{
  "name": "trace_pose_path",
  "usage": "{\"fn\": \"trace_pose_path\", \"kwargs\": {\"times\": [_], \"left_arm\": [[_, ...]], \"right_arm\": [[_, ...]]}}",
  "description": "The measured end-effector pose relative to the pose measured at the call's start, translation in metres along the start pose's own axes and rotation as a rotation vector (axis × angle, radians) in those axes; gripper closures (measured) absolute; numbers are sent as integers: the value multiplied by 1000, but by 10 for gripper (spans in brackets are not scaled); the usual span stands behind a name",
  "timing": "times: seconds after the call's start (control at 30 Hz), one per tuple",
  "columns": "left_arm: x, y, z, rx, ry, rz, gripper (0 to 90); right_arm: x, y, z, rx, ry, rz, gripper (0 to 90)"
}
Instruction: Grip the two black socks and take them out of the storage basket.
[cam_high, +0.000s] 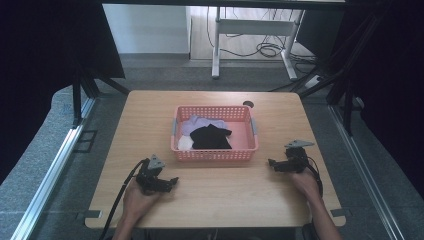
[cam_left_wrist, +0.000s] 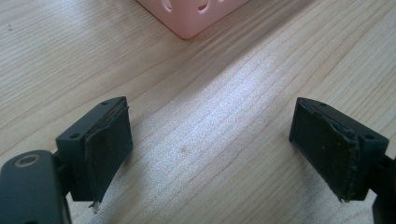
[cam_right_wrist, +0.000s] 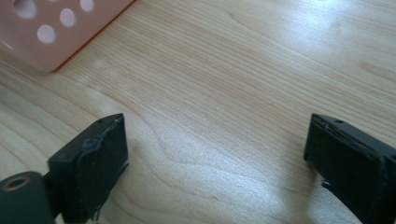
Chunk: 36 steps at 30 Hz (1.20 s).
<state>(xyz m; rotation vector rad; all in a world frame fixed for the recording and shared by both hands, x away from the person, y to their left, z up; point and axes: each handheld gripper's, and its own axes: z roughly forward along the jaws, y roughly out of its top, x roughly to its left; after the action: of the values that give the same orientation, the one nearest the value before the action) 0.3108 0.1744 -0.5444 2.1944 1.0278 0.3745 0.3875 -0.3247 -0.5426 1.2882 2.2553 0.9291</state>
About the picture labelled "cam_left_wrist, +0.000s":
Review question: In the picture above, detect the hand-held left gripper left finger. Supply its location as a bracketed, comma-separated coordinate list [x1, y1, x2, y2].
[55, 95, 134, 214]

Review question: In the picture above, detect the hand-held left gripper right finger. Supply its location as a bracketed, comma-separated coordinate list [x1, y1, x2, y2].
[288, 96, 390, 203]

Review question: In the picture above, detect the pink plastic basket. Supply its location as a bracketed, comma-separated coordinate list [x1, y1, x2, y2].
[135, 0, 250, 40]

